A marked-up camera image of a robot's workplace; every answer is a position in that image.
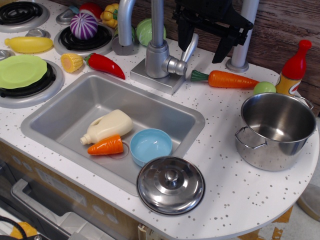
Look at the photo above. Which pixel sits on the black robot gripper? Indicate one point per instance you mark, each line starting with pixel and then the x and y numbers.
pixel 217 17

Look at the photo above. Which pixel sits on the stainless steel pot lid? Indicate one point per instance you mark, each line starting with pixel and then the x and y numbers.
pixel 170 185

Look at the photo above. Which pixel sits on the long orange toy carrot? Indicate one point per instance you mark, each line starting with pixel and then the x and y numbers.
pixel 222 79

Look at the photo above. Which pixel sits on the silver toy faucet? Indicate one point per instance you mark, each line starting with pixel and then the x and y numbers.
pixel 159 70

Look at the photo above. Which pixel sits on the green toy cabbage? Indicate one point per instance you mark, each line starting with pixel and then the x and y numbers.
pixel 144 31

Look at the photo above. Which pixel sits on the green toy ball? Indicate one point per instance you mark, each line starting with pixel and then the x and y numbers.
pixel 264 87

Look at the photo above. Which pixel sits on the red yellow sauce bottle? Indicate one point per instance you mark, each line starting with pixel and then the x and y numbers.
pixel 293 70

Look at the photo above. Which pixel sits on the yellow toy bell pepper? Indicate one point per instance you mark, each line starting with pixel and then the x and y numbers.
pixel 109 16

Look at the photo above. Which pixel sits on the red toy chili pepper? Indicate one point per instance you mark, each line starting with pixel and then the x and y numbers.
pixel 102 63

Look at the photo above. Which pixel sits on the red toy vegetable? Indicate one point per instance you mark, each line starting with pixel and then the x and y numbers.
pixel 92 9

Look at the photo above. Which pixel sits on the cream plastic toy bottle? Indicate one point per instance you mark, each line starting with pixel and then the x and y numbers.
pixel 114 123

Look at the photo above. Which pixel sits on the light blue plastic bowl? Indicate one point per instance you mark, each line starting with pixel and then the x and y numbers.
pixel 149 144

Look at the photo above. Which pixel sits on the purple striped toy onion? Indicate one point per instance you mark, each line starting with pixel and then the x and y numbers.
pixel 83 26

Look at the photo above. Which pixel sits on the yellow toy corn piece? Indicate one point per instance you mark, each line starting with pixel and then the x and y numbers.
pixel 71 62

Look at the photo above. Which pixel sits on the short orange toy carrot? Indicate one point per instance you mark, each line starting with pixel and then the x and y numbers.
pixel 107 146

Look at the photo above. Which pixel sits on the back right stove burner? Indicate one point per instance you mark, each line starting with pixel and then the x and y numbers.
pixel 65 42

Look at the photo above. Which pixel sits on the grey stove knob upper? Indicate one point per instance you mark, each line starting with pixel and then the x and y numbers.
pixel 65 17

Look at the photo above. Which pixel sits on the grey stove knob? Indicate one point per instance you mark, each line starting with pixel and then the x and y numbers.
pixel 65 17
pixel 38 32
pixel 4 54

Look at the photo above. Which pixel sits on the grey toy sink basin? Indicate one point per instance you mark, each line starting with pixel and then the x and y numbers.
pixel 92 121

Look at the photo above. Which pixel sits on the yellow toy banana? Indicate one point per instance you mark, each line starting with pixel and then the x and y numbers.
pixel 29 44

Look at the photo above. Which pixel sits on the back left stove burner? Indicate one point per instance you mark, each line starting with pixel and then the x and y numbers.
pixel 22 16

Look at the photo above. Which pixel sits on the light green plastic plate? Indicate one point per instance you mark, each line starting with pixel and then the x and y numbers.
pixel 20 71

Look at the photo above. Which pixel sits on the round metal stand base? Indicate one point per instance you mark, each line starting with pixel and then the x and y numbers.
pixel 309 201

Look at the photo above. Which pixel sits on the grey stove knob left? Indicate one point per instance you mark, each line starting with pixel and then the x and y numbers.
pixel 4 54

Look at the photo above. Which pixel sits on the grey right support post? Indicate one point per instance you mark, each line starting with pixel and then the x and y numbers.
pixel 238 62

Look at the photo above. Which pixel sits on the grey support post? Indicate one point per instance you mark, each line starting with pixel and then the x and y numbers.
pixel 238 62
pixel 123 41

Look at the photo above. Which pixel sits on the grey left support post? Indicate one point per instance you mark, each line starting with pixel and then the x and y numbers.
pixel 123 41

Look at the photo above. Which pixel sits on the silver oven door handle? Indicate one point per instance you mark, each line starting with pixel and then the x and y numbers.
pixel 43 206

